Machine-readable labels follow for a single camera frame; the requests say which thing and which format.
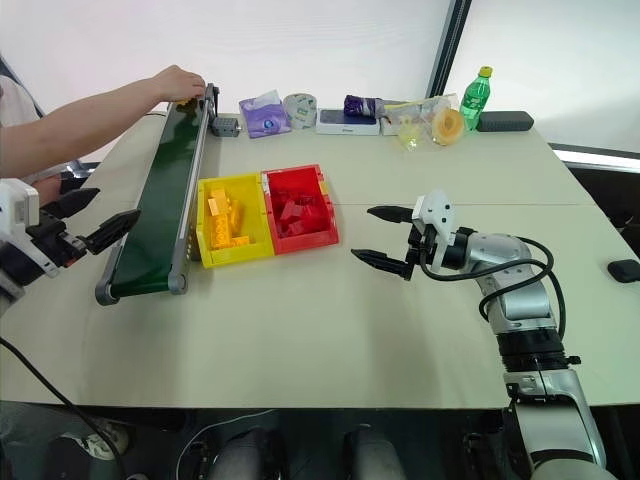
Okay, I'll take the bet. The person's bare hand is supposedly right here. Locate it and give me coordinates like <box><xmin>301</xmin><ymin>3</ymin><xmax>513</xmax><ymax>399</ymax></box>
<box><xmin>151</xmin><ymin>64</ymin><xmax>208</xmax><ymax>105</ymax></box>

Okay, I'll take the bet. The yellow plastic bin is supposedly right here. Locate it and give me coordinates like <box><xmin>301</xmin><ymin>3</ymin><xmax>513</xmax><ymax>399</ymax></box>
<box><xmin>196</xmin><ymin>172</ymin><xmax>277</xmax><ymax>270</ymax></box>

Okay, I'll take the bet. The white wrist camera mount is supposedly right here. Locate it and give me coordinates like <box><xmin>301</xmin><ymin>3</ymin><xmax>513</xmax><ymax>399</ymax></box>
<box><xmin>411</xmin><ymin>189</ymin><xmax>459</xmax><ymax>274</ymax></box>
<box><xmin>0</xmin><ymin>179</ymin><xmax>60</xmax><ymax>279</ymax></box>

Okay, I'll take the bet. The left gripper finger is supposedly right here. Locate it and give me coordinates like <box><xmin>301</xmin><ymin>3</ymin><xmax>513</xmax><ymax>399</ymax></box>
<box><xmin>81</xmin><ymin>208</ymin><xmax>143</xmax><ymax>257</ymax></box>
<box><xmin>41</xmin><ymin>187</ymin><xmax>102</xmax><ymax>221</ymax></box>

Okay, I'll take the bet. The purple tissue pack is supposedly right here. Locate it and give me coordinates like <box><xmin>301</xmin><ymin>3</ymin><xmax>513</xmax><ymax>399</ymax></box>
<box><xmin>238</xmin><ymin>89</ymin><xmax>293</xmax><ymax>140</ymax></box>

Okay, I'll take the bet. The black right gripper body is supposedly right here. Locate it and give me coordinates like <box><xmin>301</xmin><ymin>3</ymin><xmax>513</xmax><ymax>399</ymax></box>
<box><xmin>404</xmin><ymin>221</ymin><xmax>437</xmax><ymax>267</ymax></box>

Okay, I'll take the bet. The thin white cable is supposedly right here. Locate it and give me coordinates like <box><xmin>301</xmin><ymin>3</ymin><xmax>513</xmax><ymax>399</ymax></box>
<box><xmin>174</xmin><ymin>408</ymin><xmax>277</xmax><ymax>480</ymax></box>

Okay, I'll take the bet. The orange yellow toy block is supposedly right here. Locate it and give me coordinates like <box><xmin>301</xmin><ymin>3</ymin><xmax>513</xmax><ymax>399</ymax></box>
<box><xmin>211</xmin><ymin>214</ymin><xmax>237</xmax><ymax>250</ymax></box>

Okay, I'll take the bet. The dark rounded shape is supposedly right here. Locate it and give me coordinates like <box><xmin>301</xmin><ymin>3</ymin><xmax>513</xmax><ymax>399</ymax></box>
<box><xmin>343</xmin><ymin>423</ymin><xmax>407</xmax><ymax>480</ymax></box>
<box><xmin>216</xmin><ymin>426</ymin><xmax>287</xmax><ymax>480</ymax></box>

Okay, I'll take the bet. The white sneaker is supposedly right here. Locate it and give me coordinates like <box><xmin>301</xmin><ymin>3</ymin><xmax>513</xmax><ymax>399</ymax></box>
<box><xmin>63</xmin><ymin>422</ymin><xmax>132</xmax><ymax>462</ymax></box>

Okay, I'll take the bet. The green conveyor belt grey frame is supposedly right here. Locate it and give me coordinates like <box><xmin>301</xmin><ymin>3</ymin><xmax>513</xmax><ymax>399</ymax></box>
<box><xmin>94</xmin><ymin>82</ymin><xmax>222</xmax><ymax>307</ymax></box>

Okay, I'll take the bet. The clear plastic zip bag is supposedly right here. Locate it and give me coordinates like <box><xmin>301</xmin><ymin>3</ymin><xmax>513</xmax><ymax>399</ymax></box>
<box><xmin>380</xmin><ymin>93</ymin><xmax>467</xmax><ymax>152</ymax></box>

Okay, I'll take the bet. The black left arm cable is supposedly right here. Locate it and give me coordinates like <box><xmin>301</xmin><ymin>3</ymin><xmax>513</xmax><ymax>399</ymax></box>
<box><xmin>0</xmin><ymin>336</ymin><xmax>127</xmax><ymax>480</ymax></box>

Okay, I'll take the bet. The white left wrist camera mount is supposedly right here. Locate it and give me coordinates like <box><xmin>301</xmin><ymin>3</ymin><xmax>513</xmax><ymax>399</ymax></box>
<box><xmin>0</xmin><ymin>179</ymin><xmax>60</xmax><ymax>279</ymax></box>

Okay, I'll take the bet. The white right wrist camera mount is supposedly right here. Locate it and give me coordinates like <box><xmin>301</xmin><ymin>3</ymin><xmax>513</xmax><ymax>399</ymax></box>
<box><xmin>411</xmin><ymin>189</ymin><xmax>459</xmax><ymax>274</ymax></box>

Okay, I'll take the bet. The green plastic bottle yellow cap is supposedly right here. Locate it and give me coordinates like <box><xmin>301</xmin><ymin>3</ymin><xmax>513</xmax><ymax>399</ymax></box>
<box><xmin>459</xmin><ymin>65</ymin><xmax>494</xmax><ymax>133</ymax></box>

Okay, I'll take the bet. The white and blue phone box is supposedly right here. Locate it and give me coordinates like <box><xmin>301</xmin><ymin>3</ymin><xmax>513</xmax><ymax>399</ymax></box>
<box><xmin>315</xmin><ymin>107</ymin><xmax>382</xmax><ymax>137</ymax></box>

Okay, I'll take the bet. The grey tape roll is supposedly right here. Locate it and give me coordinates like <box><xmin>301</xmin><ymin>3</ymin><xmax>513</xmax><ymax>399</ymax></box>
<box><xmin>282</xmin><ymin>91</ymin><xmax>320</xmax><ymax>131</ymax></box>

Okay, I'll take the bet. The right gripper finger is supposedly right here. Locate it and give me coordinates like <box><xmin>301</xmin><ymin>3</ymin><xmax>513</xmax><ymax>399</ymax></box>
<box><xmin>366</xmin><ymin>205</ymin><xmax>417</xmax><ymax>225</ymax></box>
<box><xmin>350</xmin><ymin>248</ymin><xmax>416</xmax><ymax>283</ymax></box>

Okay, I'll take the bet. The orange tape roll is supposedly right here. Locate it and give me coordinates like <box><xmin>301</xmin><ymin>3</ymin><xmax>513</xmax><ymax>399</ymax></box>
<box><xmin>430</xmin><ymin>108</ymin><xmax>466</xmax><ymax>148</ymax></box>

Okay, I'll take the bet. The person's white shirt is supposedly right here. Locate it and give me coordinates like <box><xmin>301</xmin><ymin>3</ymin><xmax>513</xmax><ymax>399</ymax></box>
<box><xmin>0</xmin><ymin>73</ymin><xmax>45</xmax><ymax>130</ymax></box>

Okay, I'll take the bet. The black rectangular case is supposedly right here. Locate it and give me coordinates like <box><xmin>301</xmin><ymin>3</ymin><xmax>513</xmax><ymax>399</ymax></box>
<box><xmin>476</xmin><ymin>110</ymin><xmax>535</xmax><ymax>134</ymax></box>

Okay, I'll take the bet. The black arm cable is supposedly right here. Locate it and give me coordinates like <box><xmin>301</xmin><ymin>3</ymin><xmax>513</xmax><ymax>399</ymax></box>
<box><xmin>0</xmin><ymin>336</ymin><xmax>127</xmax><ymax>480</ymax></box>
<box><xmin>418</xmin><ymin>235</ymin><xmax>568</xmax><ymax>342</ymax></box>

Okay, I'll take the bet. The dark window frame post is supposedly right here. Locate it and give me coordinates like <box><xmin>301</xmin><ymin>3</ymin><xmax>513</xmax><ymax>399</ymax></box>
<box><xmin>426</xmin><ymin>0</ymin><xmax>474</xmax><ymax>103</ymax></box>

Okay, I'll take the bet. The small black rounded case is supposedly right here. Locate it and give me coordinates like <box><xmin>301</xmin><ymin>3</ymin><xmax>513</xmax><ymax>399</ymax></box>
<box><xmin>606</xmin><ymin>258</ymin><xmax>640</xmax><ymax>285</ymax></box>

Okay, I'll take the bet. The pale yellow toy block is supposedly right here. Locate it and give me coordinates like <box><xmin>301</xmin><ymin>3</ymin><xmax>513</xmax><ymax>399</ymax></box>
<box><xmin>206</xmin><ymin>188</ymin><xmax>230</xmax><ymax>219</ymax></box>

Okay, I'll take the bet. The red plastic bin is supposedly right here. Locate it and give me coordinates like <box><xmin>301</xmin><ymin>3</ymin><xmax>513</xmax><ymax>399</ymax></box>
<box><xmin>259</xmin><ymin>163</ymin><xmax>342</xmax><ymax>256</ymax></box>

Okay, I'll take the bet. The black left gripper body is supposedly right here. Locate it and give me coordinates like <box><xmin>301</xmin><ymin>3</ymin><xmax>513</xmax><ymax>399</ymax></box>
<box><xmin>24</xmin><ymin>210</ymin><xmax>89</xmax><ymax>272</ymax></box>

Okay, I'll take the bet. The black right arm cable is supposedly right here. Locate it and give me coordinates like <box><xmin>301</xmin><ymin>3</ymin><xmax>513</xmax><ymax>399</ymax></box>
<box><xmin>418</xmin><ymin>235</ymin><xmax>568</xmax><ymax>342</ymax></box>

